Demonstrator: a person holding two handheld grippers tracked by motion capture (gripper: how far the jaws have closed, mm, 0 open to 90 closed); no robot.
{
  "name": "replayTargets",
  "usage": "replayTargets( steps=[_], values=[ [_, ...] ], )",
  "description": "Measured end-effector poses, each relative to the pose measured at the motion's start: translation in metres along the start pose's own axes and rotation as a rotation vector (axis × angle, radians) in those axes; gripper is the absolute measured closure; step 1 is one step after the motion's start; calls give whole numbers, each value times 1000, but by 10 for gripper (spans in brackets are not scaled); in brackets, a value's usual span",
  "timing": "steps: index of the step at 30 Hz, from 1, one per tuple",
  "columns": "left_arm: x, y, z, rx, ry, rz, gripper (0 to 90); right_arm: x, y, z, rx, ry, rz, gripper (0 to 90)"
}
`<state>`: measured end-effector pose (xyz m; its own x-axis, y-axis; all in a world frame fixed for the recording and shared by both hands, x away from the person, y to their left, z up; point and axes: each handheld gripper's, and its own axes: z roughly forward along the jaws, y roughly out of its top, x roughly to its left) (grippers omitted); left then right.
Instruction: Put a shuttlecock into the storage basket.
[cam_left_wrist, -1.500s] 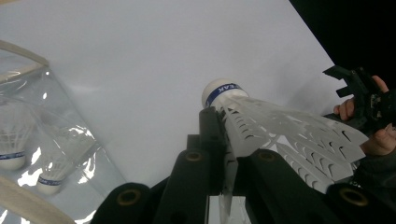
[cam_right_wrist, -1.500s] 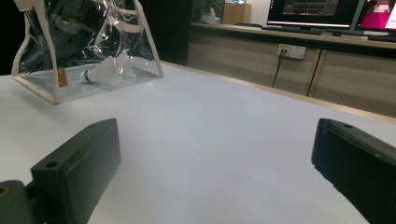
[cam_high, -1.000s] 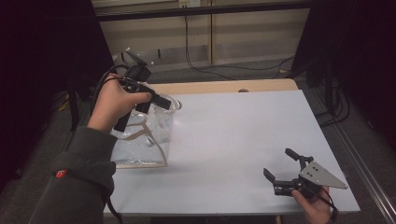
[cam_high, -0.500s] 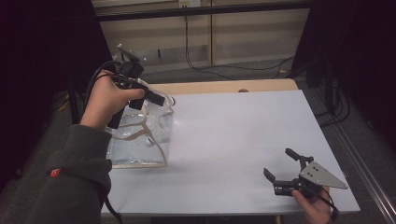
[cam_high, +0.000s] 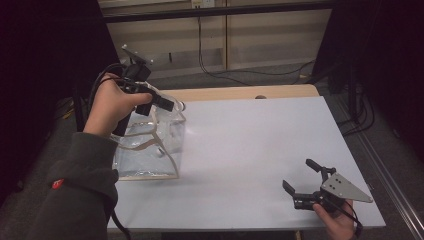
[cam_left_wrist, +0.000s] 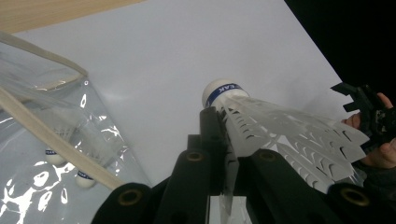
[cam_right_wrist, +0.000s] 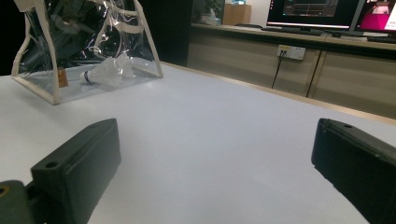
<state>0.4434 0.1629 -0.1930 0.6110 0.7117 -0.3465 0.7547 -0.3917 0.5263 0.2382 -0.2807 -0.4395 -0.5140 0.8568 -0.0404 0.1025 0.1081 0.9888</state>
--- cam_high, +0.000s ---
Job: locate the small brown round knob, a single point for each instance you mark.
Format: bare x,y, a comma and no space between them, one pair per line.
260,97

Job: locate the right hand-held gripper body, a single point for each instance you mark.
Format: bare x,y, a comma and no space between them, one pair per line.
343,189

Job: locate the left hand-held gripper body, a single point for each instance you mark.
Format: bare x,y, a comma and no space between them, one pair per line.
136,73

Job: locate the white table mat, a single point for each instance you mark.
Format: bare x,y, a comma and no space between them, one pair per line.
250,123

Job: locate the clear bag with beige trim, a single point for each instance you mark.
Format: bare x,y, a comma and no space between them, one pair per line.
160,140

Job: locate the white wall socket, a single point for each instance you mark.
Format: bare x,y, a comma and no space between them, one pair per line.
202,3

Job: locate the person's right hand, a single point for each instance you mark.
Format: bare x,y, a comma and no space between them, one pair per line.
337,226

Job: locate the dark curtain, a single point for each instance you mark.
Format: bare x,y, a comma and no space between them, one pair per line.
40,66
390,60

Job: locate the black horizontal bar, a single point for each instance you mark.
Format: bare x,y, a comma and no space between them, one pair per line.
216,11

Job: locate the light wooden cabinet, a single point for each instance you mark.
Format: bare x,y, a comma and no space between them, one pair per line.
266,36

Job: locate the person's left hand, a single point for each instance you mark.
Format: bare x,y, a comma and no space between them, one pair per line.
106,106

